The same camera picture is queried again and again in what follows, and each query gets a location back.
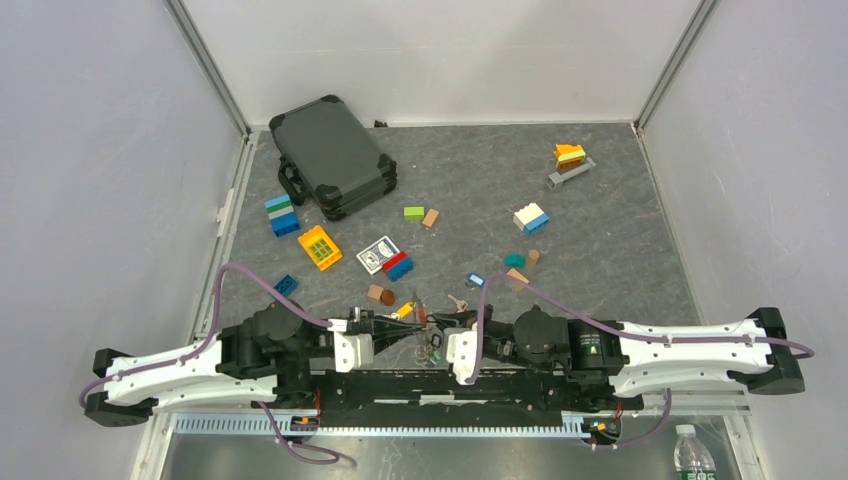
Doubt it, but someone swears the metal keyring plate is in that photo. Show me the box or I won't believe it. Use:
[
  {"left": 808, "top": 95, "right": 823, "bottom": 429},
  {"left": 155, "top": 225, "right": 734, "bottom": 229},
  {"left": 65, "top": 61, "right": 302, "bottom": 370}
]
[{"left": 412, "top": 293, "right": 443, "bottom": 368}]

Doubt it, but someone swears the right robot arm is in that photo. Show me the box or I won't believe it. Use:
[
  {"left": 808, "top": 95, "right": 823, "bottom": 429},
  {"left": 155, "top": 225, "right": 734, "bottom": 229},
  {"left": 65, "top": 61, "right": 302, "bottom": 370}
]
[{"left": 428, "top": 306, "right": 806, "bottom": 408}]

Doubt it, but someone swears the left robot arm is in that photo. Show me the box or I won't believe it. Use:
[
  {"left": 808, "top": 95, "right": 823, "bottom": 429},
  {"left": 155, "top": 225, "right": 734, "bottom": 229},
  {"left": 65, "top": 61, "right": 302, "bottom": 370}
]
[{"left": 81, "top": 301, "right": 424, "bottom": 427}]

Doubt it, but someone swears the brown wooden cylinder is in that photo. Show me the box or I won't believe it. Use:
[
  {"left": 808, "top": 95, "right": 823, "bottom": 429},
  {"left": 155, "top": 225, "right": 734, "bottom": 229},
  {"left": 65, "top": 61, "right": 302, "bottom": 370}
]
[{"left": 380, "top": 289, "right": 396, "bottom": 306}]

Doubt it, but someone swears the light wooden block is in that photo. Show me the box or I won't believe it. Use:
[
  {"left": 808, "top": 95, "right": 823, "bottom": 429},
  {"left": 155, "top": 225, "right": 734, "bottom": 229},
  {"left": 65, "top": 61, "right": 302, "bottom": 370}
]
[{"left": 366, "top": 284, "right": 384, "bottom": 303}]

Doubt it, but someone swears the blue key tag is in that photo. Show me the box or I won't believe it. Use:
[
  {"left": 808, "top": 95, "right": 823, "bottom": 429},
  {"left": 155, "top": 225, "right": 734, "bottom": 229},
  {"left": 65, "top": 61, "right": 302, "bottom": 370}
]
[{"left": 466, "top": 272, "right": 486, "bottom": 288}]

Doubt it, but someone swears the red blue lego block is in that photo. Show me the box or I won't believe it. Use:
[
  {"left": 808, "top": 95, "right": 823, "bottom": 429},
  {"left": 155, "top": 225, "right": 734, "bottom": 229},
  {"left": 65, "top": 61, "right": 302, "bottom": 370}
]
[{"left": 382, "top": 251, "right": 414, "bottom": 282}]

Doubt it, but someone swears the playing card box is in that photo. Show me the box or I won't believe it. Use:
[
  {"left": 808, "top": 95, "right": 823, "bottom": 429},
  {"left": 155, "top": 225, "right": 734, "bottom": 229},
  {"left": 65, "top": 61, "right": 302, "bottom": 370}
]
[{"left": 356, "top": 235, "right": 400, "bottom": 276}]

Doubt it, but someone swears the orange wooden block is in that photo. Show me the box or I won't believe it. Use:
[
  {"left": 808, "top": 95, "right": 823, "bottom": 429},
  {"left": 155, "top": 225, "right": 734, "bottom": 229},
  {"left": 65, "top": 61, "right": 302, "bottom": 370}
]
[{"left": 506, "top": 268, "right": 529, "bottom": 284}]

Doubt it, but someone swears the teal wooden block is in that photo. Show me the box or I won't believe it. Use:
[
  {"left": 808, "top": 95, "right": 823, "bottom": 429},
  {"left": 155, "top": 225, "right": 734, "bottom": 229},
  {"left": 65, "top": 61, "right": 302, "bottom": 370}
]
[{"left": 504, "top": 253, "right": 526, "bottom": 269}]

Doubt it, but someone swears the blue lego brick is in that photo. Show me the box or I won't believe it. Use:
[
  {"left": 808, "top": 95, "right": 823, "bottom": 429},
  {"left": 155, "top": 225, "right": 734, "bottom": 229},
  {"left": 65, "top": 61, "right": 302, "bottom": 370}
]
[{"left": 274, "top": 275, "right": 299, "bottom": 297}]

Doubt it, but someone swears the yellow lego plate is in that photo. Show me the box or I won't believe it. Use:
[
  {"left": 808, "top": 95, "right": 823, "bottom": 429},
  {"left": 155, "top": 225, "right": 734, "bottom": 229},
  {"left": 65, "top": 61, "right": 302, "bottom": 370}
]
[{"left": 298, "top": 225, "right": 343, "bottom": 271}]

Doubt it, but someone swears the tan wooden cylinder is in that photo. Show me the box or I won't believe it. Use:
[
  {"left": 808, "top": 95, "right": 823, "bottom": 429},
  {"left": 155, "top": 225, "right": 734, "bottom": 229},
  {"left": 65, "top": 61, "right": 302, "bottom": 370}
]
[{"left": 526, "top": 249, "right": 541, "bottom": 270}]

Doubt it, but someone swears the tan wooden block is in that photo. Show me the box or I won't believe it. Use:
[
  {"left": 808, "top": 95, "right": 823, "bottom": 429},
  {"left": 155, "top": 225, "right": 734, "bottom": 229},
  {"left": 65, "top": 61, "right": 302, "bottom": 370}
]
[{"left": 421, "top": 209, "right": 440, "bottom": 229}]

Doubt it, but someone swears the green lego brick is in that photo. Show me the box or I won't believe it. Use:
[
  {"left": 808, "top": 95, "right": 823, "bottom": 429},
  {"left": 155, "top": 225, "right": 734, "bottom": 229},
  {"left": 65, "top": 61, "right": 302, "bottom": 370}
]
[{"left": 403, "top": 206, "right": 426, "bottom": 221}]

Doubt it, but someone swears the white blue lego block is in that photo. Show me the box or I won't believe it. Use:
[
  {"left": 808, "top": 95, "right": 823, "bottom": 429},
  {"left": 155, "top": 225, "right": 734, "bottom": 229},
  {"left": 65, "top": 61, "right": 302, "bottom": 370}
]
[{"left": 513, "top": 202, "right": 549, "bottom": 235}]

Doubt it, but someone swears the blue green white lego stack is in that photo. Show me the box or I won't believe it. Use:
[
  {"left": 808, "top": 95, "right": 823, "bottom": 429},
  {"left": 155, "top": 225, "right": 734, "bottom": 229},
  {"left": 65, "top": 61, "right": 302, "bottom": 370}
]
[{"left": 265, "top": 194, "right": 301, "bottom": 237}]

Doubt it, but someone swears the black hard case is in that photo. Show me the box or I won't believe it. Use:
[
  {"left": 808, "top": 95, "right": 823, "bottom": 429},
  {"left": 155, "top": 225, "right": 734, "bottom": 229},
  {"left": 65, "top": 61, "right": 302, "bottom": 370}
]
[{"left": 269, "top": 94, "right": 398, "bottom": 221}]

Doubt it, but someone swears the grey lego piece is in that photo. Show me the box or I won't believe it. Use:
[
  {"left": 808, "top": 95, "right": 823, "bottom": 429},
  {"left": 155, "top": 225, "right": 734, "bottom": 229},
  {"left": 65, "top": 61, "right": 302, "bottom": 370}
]
[{"left": 546, "top": 157, "right": 596, "bottom": 190}]

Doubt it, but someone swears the plastic water bottle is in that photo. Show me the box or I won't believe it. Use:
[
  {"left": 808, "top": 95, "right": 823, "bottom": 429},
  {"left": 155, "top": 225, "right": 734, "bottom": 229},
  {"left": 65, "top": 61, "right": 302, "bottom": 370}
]
[{"left": 674, "top": 424, "right": 718, "bottom": 480}]

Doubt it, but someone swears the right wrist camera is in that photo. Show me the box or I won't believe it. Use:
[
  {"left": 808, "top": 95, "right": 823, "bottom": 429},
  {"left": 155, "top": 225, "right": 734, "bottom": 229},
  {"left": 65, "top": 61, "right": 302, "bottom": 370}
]
[{"left": 445, "top": 327, "right": 479, "bottom": 385}]

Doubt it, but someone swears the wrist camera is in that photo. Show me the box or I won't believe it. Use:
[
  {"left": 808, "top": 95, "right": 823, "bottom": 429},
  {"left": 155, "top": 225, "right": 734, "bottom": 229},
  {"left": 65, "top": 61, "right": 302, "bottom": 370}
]
[
  {"left": 328, "top": 319, "right": 374, "bottom": 373},
  {"left": 445, "top": 327, "right": 479, "bottom": 385}
]

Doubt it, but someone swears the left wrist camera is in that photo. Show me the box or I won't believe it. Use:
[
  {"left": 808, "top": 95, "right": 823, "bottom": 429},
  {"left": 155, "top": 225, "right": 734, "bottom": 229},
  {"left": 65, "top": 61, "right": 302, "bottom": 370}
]
[{"left": 328, "top": 319, "right": 374, "bottom": 373}]

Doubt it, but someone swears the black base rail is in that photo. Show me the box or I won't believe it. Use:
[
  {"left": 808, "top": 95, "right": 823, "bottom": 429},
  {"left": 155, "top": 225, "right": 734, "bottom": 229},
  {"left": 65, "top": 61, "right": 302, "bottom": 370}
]
[{"left": 268, "top": 369, "right": 644, "bottom": 428}]

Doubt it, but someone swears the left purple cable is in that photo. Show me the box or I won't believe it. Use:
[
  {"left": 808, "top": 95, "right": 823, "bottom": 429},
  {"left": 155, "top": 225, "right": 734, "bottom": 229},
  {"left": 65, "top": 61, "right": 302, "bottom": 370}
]
[{"left": 78, "top": 262, "right": 342, "bottom": 465}]

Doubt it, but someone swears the purple cable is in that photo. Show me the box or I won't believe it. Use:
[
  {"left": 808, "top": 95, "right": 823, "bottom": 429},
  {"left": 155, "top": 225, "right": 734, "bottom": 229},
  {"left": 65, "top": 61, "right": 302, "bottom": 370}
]
[
  {"left": 464, "top": 271, "right": 816, "bottom": 452},
  {"left": 78, "top": 262, "right": 342, "bottom": 465}
]

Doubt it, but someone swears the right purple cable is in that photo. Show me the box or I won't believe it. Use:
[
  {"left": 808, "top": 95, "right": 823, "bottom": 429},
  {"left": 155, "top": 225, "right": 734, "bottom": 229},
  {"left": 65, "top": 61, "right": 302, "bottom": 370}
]
[{"left": 464, "top": 271, "right": 816, "bottom": 452}]

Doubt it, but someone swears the white cable duct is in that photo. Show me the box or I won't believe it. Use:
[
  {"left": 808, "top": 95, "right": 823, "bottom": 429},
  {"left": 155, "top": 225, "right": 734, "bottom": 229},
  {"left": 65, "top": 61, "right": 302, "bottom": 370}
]
[{"left": 173, "top": 413, "right": 590, "bottom": 440}]

